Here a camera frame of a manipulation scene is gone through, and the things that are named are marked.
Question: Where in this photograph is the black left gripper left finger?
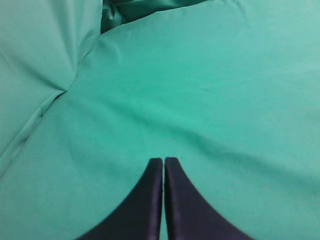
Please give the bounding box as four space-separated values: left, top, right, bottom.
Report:
79 158 163 240

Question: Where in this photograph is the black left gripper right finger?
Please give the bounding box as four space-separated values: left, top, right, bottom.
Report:
164 157 251 240

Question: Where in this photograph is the green cloth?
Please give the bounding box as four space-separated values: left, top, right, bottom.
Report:
0 0 320 240

